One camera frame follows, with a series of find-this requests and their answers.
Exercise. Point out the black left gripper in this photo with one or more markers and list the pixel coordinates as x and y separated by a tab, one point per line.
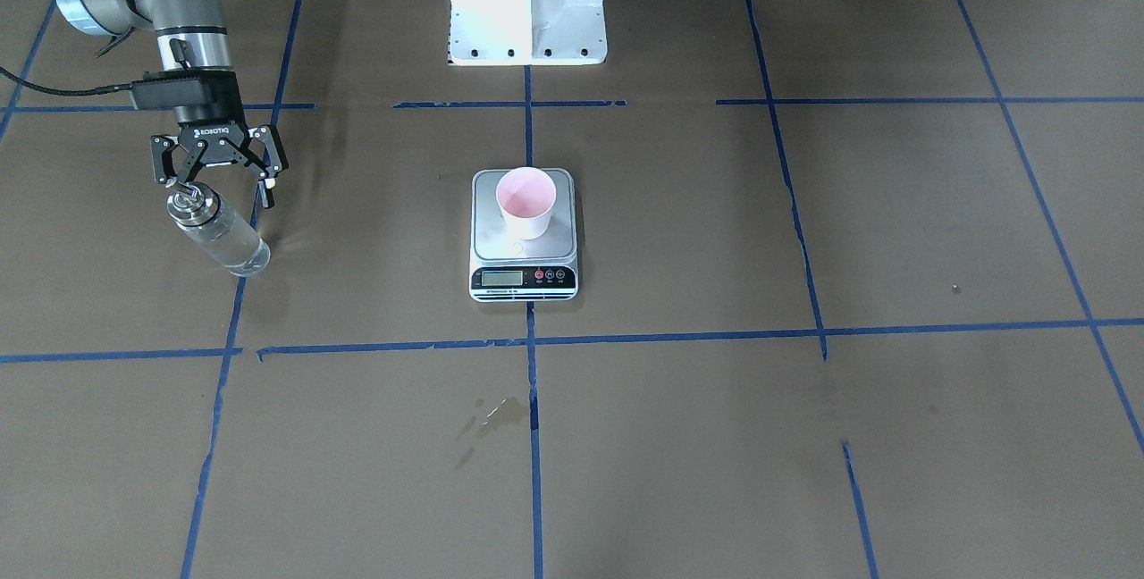
217	139

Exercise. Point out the pink plastic cup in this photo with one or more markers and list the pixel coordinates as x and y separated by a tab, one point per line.
526	197

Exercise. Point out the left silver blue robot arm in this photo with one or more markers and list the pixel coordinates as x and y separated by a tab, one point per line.
190	34

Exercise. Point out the silver digital kitchen scale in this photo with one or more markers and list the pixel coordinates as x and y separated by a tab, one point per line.
523	242

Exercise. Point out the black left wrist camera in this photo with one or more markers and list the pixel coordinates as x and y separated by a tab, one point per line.
171	89

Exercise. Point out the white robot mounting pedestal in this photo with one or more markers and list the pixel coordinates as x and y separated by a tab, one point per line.
527	33

